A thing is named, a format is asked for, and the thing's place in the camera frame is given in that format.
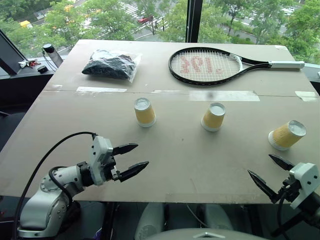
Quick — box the black round knob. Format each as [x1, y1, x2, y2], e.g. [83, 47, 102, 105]
[42, 43, 56, 54]

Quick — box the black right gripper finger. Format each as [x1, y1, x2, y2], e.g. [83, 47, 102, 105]
[268, 153, 296, 172]
[247, 169, 280, 204]

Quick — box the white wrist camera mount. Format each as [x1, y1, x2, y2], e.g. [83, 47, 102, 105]
[288, 162, 320, 210]
[88, 135, 115, 187]

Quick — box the grey rounded robot leg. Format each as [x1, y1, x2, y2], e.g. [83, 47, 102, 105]
[134, 202, 166, 240]
[201, 203, 235, 231]

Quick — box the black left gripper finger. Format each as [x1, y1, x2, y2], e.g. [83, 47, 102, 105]
[116, 160, 150, 183]
[111, 143, 139, 157]

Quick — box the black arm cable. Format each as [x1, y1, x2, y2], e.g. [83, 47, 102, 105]
[276, 189, 291, 240]
[13, 131, 98, 240]

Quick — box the clear bag of dark items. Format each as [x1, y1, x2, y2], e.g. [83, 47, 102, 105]
[81, 49, 143, 84]

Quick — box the black window frame post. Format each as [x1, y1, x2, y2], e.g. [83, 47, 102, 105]
[185, 0, 204, 44]

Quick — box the long white tape strip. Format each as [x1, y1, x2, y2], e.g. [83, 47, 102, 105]
[76, 86, 128, 94]

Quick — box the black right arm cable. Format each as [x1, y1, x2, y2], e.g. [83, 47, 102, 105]
[276, 189, 291, 240]

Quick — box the wide white tape strip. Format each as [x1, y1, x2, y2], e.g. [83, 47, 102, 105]
[188, 89, 261, 102]

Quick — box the short white tape strip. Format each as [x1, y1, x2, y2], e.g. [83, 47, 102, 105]
[294, 90, 319, 102]

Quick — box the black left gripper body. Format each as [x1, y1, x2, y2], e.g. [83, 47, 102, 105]
[103, 154, 121, 182]

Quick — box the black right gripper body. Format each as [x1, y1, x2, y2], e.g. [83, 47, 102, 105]
[274, 176, 301, 204]

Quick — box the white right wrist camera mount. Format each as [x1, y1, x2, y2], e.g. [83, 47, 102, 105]
[288, 162, 320, 210]

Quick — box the black white tennis racket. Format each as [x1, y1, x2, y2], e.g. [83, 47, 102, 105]
[168, 46, 306, 87]

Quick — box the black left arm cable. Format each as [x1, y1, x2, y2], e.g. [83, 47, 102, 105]
[13, 131, 98, 240]

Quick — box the grey robot torso top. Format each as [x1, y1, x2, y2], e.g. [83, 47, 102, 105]
[149, 227, 271, 240]

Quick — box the yellow ribbed paper cup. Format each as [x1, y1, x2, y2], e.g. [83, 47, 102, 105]
[268, 120, 308, 152]
[134, 97, 157, 128]
[200, 102, 227, 133]

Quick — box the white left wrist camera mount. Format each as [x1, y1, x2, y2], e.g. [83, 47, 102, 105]
[88, 135, 115, 187]

